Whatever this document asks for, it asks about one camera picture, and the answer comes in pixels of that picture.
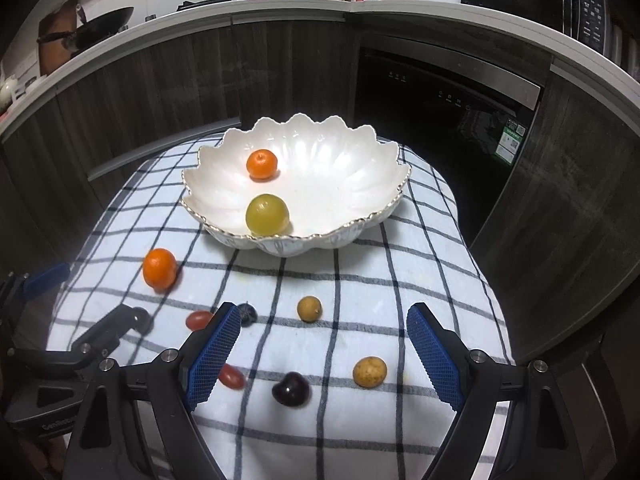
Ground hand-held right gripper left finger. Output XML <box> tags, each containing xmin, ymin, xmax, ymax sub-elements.
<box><xmin>65</xmin><ymin>302</ymin><xmax>243</xmax><ymax>480</ymax></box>

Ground checked white cloth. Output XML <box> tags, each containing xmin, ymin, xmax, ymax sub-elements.
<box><xmin>45</xmin><ymin>132</ymin><xmax>516</xmax><ymax>480</ymax></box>

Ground black dishwasher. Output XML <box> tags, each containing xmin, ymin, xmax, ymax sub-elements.
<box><xmin>355</xmin><ymin>35</ymin><xmax>543</xmax><ymax>241</ymax></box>

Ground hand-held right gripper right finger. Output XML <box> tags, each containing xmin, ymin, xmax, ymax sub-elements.
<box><xmin>406</xmin><ymin>302</ymin><xmax>608</xmax><ymax>480</ymax></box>

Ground black wok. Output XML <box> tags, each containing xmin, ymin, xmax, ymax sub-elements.
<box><xmin>37</xmin><ymin>6</ymin><xmax>136</xmax><ymax>53</ymax></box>

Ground dark wood kitchen cabinet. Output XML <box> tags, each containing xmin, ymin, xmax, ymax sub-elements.
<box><xmin>0</xmin><ymin>10</ymin><xmax>640</xmax><ymax>361</ymax></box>

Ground small mandarin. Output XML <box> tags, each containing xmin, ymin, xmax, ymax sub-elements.
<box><xmin>246</xmin><ymin>149</ymin><xmax>280</xmax><ymax>182</ymax></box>

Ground silver cabinet handle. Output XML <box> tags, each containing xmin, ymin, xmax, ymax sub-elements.
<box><xmin>87</xmin><ymin>117</ymin><xmax>241</xmax><ymax>181</ymax></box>

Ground white scalloped bowl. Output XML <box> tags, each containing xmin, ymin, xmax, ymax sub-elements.
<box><xmin>181</xmin><ymin>113</ymin><xmax>412</xmax><ymax>258</ymax></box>

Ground wooden cutting board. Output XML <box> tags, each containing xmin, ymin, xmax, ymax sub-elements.
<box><xmin>37</xmin><ymin>0</ymin><xmax>81</xmax><ymax>76</ymax></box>

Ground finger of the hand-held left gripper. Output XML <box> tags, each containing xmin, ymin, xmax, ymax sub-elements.
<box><xmin>0</xmin><ymin>261</ymin><xmax>71</xmax><ymax>311</ymax></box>
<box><xmin>10</xmin><ymin>306</ymin><xmax>151</xmax><ymax>376</ymax></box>

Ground dark purple plum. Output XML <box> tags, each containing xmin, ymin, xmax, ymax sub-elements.
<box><xmin>271</xmin><ymin>371</ymin><xmax>311</xmax><ymax>407</ymax></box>

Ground brown longan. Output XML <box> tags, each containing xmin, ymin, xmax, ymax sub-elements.
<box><xmin>297</xmin><ymin>296</ymin><xmax>323</xmax><ymax>323</ymax></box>

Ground speckled yellow fruit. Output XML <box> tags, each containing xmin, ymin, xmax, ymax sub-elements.
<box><xmin>352</xmin><ymin>356</ymin><xmax>388</xmax><ymax>389</ymax></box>

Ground green grape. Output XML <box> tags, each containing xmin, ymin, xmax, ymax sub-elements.
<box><xmin>245</xmin><ymin>193</ymin><xmax>291</xmax><ymax>237</ymax></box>

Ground black stove grate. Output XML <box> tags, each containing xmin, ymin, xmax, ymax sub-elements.
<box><xmin>175</xmin><ymin>0</ymin><xmax>236</xmax><ymax>11</ymax></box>

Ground large mandarin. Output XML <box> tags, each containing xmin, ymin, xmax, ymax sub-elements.
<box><xmin>142</xmin><ymin>248</ymin><xmax>179</xmax><ymax>291</ymax></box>

